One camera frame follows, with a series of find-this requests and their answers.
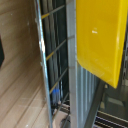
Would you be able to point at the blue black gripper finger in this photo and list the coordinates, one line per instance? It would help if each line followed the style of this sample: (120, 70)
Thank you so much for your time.
(1, 51)

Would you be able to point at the yellow bowl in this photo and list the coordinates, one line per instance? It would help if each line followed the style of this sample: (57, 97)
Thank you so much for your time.
(100, 36)

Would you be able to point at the black dish rack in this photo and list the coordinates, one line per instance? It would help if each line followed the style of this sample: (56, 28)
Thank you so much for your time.
(71, 86)

